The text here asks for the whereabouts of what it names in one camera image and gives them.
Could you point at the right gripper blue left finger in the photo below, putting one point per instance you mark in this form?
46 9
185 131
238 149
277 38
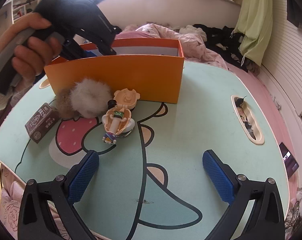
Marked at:
35 219

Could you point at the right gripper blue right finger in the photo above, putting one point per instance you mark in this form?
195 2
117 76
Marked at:
266 220

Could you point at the white fluffy scrunchie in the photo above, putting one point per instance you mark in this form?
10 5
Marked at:
89 98

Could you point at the brown playing card box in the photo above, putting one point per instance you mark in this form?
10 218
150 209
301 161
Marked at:
41 122

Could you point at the beige capsule toy figure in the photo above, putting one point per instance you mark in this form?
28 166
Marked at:
118 121

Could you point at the person's left hand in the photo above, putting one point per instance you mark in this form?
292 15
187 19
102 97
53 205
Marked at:
29 60

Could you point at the smartphone on bed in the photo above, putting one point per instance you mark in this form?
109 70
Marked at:
289 161

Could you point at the brown fluffy scrunchie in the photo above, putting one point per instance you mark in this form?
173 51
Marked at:
63 104

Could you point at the orange cardboard box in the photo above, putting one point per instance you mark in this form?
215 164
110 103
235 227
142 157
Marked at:
151 66

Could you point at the green cartoon lap table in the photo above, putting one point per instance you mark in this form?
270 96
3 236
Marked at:
152 184

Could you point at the pink quilt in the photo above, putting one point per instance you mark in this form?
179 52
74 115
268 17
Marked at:
193 45

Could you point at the pile of black clothes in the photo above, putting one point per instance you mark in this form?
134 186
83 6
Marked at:
225 43

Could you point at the green hanging cloth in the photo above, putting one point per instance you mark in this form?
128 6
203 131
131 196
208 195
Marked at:
255 23

